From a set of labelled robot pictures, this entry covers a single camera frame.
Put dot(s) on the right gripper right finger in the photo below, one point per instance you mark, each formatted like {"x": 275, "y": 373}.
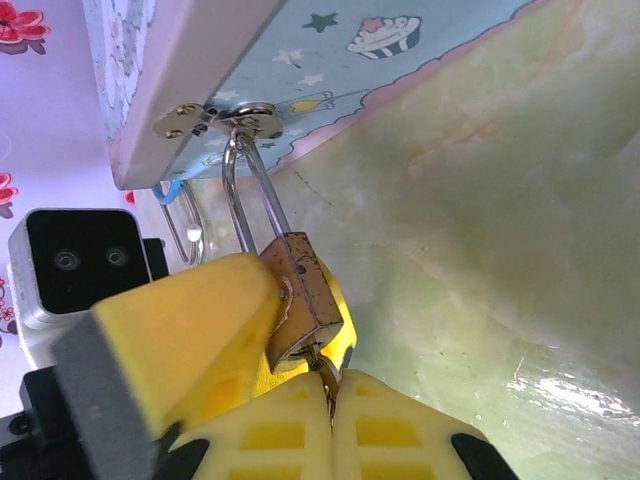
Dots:
{"x": 395, "y": 440}

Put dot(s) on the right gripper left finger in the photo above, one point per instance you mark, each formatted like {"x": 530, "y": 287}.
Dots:
{"x": 280, "y": 440}

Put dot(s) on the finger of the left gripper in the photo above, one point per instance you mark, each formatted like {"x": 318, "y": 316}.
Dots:
{"x": 190, "y": 320}
{"x": 348, "y": 332}

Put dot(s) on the small brass padlock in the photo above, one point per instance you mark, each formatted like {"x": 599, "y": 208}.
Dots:
{"x": 305, "y": 290}

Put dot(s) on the blue stethoscope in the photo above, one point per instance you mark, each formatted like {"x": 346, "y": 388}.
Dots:
{"x": 192, "y": 233}

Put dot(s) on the cartoon print tin box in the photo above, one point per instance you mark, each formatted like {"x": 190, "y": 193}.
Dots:
{"x": 350, "y": 60}

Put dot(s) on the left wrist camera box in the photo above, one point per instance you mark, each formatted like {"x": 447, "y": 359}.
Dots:
{"x": 80, "y": 260}

